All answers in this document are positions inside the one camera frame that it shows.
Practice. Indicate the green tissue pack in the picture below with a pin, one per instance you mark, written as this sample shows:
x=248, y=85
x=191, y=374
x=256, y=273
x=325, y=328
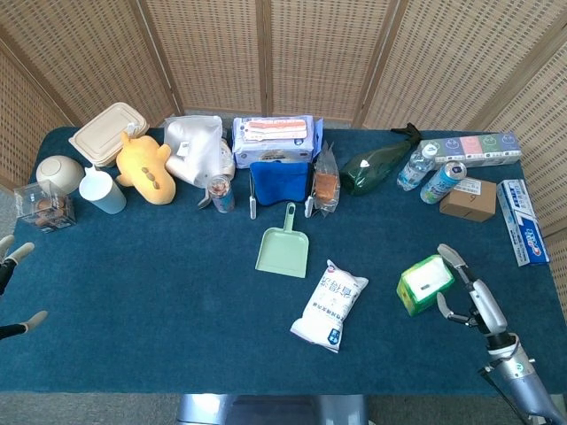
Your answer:
x=425, y=283

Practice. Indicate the green plastic bottle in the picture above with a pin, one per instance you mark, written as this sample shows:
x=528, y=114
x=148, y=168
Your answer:
x=372, y=170

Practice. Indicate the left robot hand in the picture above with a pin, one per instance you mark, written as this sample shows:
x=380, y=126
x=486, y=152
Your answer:
x=6, y=274

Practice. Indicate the beige bowl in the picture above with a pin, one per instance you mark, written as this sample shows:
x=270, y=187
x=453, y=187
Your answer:
x=57, y=172

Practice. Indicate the clear water bottle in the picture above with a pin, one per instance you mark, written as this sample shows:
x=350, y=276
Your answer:
x=414, y=170

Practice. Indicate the blue green drink can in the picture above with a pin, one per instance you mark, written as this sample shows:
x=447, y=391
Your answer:
x=440, y=183

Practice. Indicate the blue carpet mat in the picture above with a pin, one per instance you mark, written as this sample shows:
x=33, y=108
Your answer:
x=155, y=310

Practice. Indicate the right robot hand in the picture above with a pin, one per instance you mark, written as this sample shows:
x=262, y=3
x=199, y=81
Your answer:
x=487, y=305

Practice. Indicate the clear snack jar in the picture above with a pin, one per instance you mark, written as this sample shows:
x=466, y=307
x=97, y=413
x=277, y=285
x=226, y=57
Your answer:
x=222, y=197

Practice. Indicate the brown cardboard box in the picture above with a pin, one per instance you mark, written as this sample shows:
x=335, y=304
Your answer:
x=469, y=201

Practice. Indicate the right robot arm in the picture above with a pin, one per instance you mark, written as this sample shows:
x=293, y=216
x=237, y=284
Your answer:
x=522, y=380

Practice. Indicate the beige lunch box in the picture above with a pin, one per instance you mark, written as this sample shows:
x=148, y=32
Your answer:
x=104, y=133

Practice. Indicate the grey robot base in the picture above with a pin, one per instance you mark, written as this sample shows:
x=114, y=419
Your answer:
x=266, y=409

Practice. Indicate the bread in clear bag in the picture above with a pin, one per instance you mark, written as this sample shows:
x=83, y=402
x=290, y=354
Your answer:
x=327, y=186

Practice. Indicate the white plastic bag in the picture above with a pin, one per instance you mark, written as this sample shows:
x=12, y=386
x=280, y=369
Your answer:
x=195, y=146

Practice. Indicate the blue white toothpaste box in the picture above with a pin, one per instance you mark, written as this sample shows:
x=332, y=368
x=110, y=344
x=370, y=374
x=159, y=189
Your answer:
x=525, y=226

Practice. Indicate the yellow plush toy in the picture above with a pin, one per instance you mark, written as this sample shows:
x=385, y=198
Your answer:
x=146, y=170

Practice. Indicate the blue towel on rack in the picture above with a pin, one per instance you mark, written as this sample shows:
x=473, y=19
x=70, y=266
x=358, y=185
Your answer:
x=253, y=208

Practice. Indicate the pastel multipack box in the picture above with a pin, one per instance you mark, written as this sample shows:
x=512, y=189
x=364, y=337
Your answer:
x=474, y=148

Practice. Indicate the pale blue plastic cup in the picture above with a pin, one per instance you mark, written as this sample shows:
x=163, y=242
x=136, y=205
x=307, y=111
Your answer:
x=104, y=192

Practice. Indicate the woven folding screen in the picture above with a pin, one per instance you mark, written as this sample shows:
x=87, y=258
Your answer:
x=221, y=53

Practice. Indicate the blue white pad package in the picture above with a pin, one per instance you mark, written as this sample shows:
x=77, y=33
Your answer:
x=277, y=141

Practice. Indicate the clear box of chocolates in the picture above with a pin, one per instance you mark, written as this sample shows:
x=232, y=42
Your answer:
x=44, y=210

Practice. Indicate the green plastic dustpan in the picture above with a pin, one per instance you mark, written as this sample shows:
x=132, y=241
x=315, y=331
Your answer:
x=283, y=252

